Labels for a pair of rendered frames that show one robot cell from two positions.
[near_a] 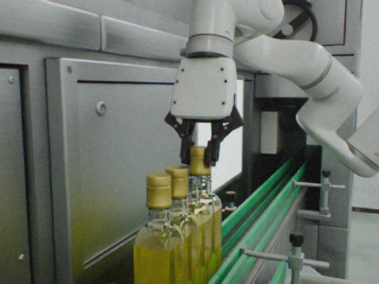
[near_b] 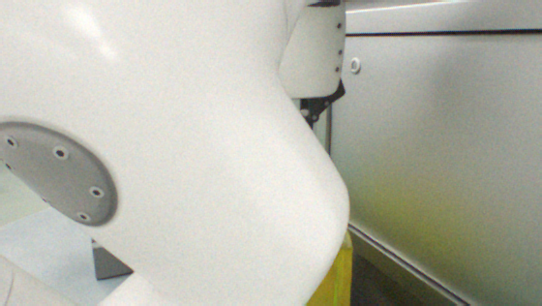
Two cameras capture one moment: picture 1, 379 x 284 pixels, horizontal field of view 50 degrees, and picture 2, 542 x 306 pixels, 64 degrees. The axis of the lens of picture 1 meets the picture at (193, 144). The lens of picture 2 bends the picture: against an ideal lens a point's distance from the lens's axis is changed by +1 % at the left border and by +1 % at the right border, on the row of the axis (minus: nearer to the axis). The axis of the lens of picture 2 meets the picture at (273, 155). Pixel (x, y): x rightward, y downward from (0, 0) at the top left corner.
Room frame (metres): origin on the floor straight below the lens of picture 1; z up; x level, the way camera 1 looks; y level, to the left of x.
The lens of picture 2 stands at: (0.96, -0.37, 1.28)
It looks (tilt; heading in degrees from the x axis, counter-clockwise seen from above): 15 degrees down; 133
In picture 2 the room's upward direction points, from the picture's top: straight up
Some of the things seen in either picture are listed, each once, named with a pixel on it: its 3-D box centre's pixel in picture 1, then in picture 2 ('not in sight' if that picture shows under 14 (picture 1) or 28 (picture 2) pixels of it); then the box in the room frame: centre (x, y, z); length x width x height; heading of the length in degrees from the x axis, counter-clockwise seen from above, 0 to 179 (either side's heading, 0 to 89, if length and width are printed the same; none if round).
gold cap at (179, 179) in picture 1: (176, 181); not in sight; (0.60, 0.02, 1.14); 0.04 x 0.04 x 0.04
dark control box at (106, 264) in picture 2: not in sight; (111, 253); (0.06, 0.04, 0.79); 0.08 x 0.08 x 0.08; 67
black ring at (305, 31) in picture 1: (287, 30); not in sight; (1.55, -0.35, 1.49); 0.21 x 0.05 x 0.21; 67
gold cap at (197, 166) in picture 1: (199, 159); not in sight; (0.64, -0.01, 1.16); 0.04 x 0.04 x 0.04
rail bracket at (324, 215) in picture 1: (317, 201); not in sight; (1.33, -0.42, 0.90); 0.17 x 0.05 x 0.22; 67
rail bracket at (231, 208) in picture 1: (223, 216); not in sight; (1.04, -0.08, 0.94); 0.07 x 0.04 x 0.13; 67
